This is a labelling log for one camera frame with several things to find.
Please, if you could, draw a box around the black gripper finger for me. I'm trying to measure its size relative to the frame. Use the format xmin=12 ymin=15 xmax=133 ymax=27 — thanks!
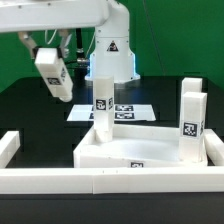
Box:
xmin=18 ymin=31 xmax=38 ymax=59
xmin=58 ymin=29 xmax=72 ymax=58

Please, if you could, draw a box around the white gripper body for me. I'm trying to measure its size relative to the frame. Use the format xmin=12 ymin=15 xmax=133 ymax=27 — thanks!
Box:
xmin=0 ymin=0 xmax=110 ymax=33

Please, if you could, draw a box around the white desk tabletop panel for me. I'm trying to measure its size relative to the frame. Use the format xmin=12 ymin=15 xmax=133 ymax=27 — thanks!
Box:
xmin=73 ymin=124 xmax=208 ymax=168

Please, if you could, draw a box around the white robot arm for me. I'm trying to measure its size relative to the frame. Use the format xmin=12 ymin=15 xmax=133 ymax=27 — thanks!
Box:
xmin=0 ymin=0 xmax=140 ymax=83

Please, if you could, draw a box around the fiducial marker sheet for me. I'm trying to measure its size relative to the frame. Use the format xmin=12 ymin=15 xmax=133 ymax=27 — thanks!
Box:
xmin=67 ymin=104 xmax=156 ymax=121

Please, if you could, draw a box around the white U-shaped obstacle fence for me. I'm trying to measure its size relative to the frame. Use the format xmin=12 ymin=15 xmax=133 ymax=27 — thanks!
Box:
xmin=0 ymin=129 xmax=224 ymax=194

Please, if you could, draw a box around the black cable on table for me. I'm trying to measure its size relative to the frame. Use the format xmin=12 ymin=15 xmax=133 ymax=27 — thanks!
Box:
xmin=64 ymin=59 xmax=88 ymax=68

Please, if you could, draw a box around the black camera stand pole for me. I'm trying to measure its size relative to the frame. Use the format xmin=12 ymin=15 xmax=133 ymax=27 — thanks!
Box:
xmin=76 ymin=28 xmax=87 ymax=80

